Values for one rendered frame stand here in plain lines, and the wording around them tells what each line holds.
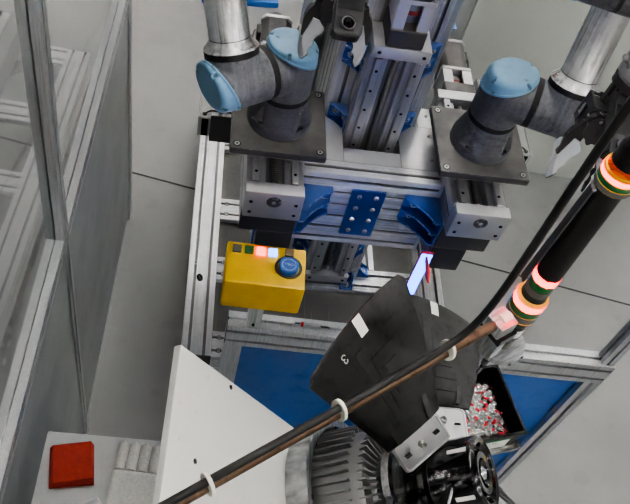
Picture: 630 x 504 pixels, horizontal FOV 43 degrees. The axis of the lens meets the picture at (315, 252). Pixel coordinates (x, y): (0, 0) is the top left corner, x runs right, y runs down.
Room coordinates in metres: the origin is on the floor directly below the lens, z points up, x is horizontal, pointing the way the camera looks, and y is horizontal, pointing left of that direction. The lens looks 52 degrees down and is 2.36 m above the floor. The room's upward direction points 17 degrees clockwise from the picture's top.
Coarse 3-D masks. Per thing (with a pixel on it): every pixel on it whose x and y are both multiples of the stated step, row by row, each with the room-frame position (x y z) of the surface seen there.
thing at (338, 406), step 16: (624, 112) 0.59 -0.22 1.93; (608, 128) 0.59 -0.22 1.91; (592, 160) 0.58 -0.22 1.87; (576, 176) 0.59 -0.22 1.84; (560, 208) 0.58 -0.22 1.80; (544, 224) 0.59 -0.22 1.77; (528, 256) 0.58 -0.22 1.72; (512, 272) 0.58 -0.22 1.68; (496, 304) 0.58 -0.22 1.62; (480, 320) 0.57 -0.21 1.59; (464, 336) 0.56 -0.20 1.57; (432, 352) 0.53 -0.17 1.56; (416, 368) 0.51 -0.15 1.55; (384, 384) 0.47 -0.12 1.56; (336, 400) 0.44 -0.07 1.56; (352, 400) 0.44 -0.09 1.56; (320, 416) 0.41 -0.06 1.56; (288, 432) 0.38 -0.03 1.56; (304, 432) 0.39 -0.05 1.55; (272, 448) 0.36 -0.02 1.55; (240, 464) 0.33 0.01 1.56; (208, 480) 0.30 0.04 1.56; (176, 496) 0.28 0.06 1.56
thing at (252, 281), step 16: (240, 256) 0.94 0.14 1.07; (256, 256) 0.95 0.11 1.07; (304, 256) 0.99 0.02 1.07; (224, 272) 0.90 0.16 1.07; (240, 272) 0.91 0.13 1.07; (256, 272) 0.92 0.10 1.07; (272, 272) 0.93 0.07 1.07; (304, 272) 0.95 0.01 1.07; (224, 288) 0.88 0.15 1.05; (240, 288) 0.88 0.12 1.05; (256, 288) 0.89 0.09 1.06; (272, 288) 0.90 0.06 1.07; (288, 288) 0.90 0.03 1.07; (304, 288) 0.91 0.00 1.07; (224, 304) 0.88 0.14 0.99; (240, 304) 0.88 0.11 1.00; (256, 304) 0.89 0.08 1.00; (272, 304) 0.90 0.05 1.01; (288, 304) 0.90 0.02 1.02
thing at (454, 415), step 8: (440, 408) 0.68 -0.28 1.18; (448, 408) 0.68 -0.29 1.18; (456, 408) 0.69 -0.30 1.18; (440, 416) 0.66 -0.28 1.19; (448, 416) 0.67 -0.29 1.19; (456, 416) 0.67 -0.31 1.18; (464, 416) 0.68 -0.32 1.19; (448, 424) 0.65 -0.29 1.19; (464, 424) 0.66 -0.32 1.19; (448, 432) 0.64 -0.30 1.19; (456, 432) 0.64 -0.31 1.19; (464, 432) 0.65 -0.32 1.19
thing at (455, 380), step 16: (432, 320) 0.86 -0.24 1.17; (448, 320) 0.88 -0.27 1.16; (464, 320) 0.91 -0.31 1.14; (432, 336) 0.82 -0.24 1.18; (448, 336) 0.84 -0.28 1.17; (464, 352) 0.82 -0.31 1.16; (432, 368) 0.75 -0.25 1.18; (448, 368) 0.76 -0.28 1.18; (464, 368) 0.78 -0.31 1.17; (448, 384) 0.73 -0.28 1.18; (464, 384) 0.74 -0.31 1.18; (448, 400) 0.70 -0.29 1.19; (464, 400) 0.71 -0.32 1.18
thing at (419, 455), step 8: (432, 416) 0.61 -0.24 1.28; (424, 424) 0.59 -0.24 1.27; (432, 424) 0.60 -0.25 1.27; (440, 424) 0.61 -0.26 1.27; (416, 432) 0.58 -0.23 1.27; (424, 432) 0.59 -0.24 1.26; (440, 432) 0.60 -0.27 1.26; (408, 440) 0.57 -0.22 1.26; (416, 440) 0.57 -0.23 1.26; (432, 440) 0.59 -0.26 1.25; (440, 440) 0.59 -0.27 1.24; (400, 448) 0.55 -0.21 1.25; (408, 448) 0.56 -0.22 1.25; (416, 448) 0.57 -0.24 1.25; (424, 448) 0.57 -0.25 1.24; (432, 448) 0.58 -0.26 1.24; (400, 456) 0.55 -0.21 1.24; (416, 456) 0.56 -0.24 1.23; (424, 456) 0.56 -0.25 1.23; (408, 464) 0.55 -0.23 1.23; (416, 464) 0.55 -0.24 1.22; (408, 472) 0.54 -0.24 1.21
